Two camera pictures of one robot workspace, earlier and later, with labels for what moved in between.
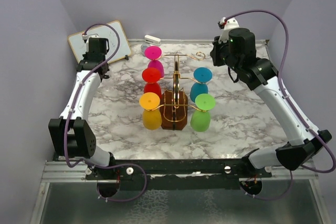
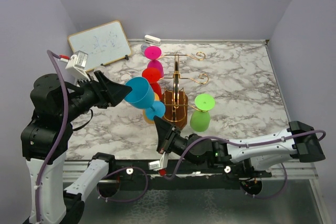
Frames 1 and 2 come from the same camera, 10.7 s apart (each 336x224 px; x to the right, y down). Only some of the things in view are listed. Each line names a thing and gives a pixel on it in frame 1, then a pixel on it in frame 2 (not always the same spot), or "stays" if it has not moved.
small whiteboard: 118,45 stays
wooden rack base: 174,109 stays
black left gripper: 84,55 to 114,92
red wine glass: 151,75 stays
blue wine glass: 203,75 to 142,96
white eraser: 152,40 stays
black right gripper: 214,52 to 165,131
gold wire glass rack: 174,99 stays
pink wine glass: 154,53 stays
